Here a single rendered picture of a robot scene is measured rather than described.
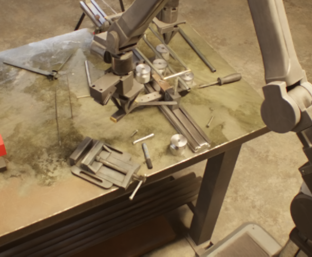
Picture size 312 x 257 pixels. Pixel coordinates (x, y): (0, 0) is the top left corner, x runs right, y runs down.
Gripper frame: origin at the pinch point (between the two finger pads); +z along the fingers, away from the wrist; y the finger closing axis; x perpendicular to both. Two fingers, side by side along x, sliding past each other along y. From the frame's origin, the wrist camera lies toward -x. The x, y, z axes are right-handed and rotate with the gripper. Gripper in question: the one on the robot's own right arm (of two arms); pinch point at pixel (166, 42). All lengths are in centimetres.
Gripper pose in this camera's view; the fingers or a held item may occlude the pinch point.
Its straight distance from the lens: 157.1
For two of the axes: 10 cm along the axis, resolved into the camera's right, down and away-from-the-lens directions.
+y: -8.8, 3.0, -3.6
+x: 4.7, 6.4, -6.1
